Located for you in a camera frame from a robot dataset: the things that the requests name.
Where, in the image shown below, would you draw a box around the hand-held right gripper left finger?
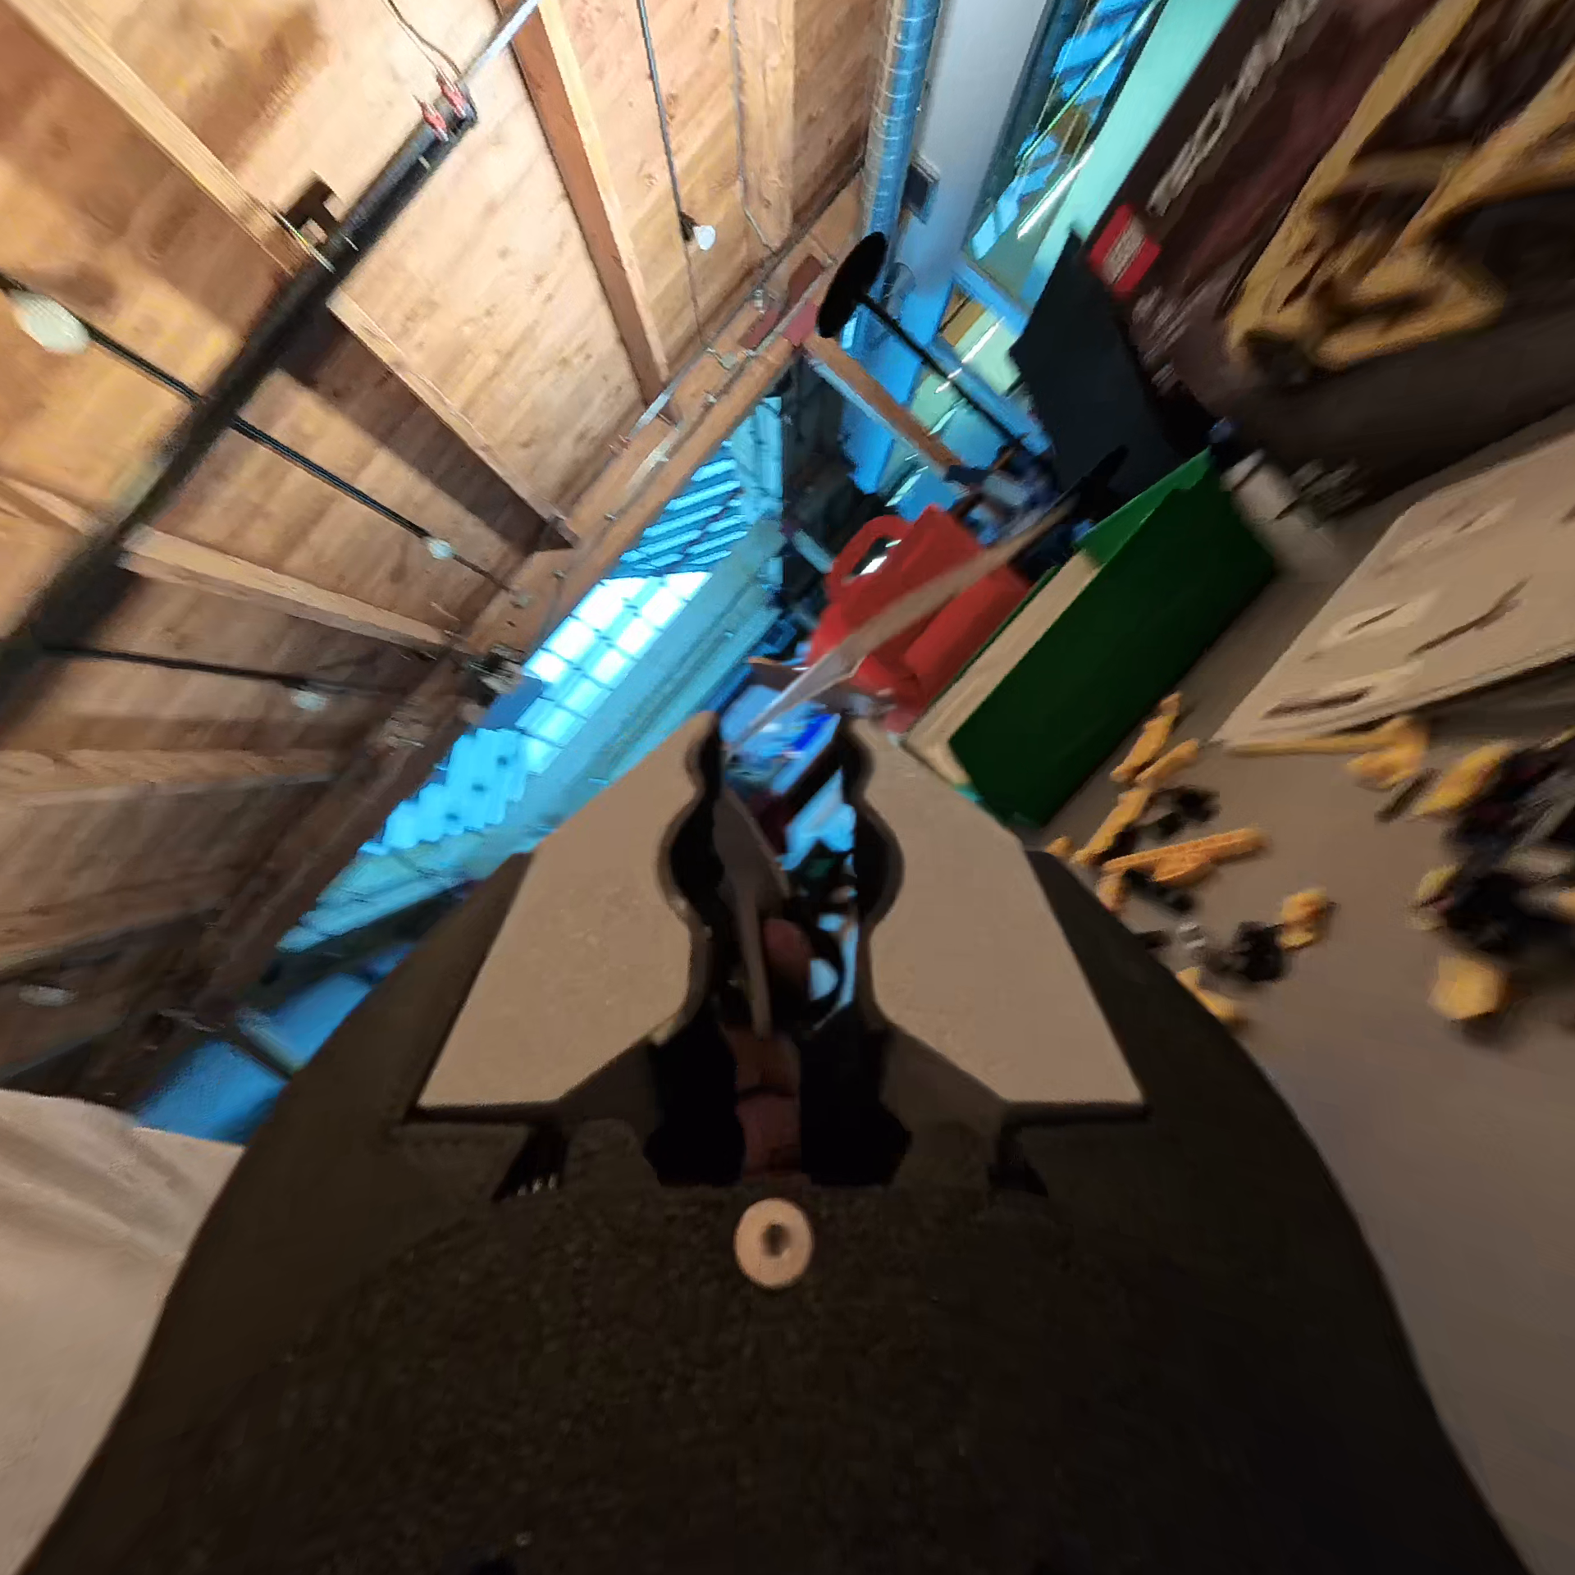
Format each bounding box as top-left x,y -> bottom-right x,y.
418,713 -> 743,1186

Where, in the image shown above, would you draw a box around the red fabric bag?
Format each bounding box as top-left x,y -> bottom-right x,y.
805,503 -> 1048,728

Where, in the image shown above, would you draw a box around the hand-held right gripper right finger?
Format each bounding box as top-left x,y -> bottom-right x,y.
802,718 -> 1147,1186

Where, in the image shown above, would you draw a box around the silver ventilation duct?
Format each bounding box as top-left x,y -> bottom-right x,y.
861,0 -> 945,213

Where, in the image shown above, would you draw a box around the yellow black brick car model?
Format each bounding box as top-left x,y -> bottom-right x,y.
1347,713 -> 1575,1025

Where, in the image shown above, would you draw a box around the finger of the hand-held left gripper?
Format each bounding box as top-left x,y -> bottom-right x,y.
717,790 -> 792,1038

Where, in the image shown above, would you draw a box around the white cardboard sheets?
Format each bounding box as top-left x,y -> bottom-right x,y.
910,552 -> 1099,757

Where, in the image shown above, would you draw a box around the pile of yellow panel bricks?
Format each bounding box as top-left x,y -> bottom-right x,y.
1045,688 -> 1337,1028

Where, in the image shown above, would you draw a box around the black office chair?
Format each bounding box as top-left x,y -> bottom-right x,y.
1009,232 -> 1186,497

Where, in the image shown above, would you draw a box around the black ceiling pipe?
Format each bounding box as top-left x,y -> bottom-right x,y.
0,108 -> 479,693

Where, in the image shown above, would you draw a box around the grey building instruction booklet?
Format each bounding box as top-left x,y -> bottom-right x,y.
1217,460 -> 1575,754

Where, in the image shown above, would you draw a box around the dark toy car box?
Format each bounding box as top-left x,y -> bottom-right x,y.
1083,0 -> 1575,483

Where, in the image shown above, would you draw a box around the large window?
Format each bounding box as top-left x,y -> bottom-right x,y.
369,405 -> 796,869

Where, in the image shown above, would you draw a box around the black disc on pole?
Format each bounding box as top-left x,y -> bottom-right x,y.
815,231 -> 1050,447

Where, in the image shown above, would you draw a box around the dark green plastic bin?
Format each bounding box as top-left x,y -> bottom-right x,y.
910,447 -> 1280,828

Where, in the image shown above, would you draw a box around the long pale wooden bar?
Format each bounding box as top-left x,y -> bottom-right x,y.
725,510 -> 1088,743

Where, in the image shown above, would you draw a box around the grey desk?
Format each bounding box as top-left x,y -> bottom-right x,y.
1020,405 -> 1575,1575

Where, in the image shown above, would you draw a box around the person in white shirt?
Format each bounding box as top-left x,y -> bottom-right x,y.
0,1087 -> 248,1575

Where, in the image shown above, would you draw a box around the round white ceiling lamp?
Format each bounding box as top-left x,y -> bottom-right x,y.
5,285 -> 93,360

